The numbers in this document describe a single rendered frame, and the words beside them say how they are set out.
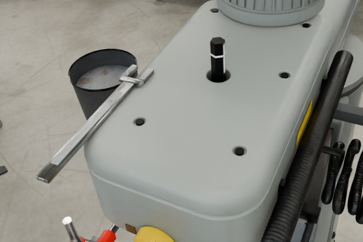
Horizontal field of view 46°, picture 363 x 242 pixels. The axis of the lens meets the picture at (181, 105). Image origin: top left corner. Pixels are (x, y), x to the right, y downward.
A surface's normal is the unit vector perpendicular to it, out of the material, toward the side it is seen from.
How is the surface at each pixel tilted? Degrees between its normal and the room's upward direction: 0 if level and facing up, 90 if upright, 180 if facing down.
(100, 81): 0
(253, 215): 90
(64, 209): 0
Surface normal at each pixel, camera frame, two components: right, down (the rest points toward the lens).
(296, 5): 0.27, 0.61
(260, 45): -0.08, -0.76
